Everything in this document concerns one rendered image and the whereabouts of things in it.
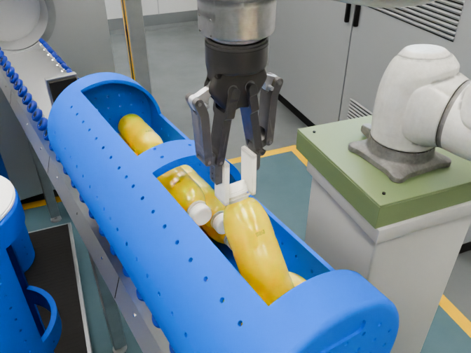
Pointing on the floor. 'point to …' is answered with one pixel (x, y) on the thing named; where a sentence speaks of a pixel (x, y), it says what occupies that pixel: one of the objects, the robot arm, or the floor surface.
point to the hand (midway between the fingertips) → (235, 176)
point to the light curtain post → (136, 42)
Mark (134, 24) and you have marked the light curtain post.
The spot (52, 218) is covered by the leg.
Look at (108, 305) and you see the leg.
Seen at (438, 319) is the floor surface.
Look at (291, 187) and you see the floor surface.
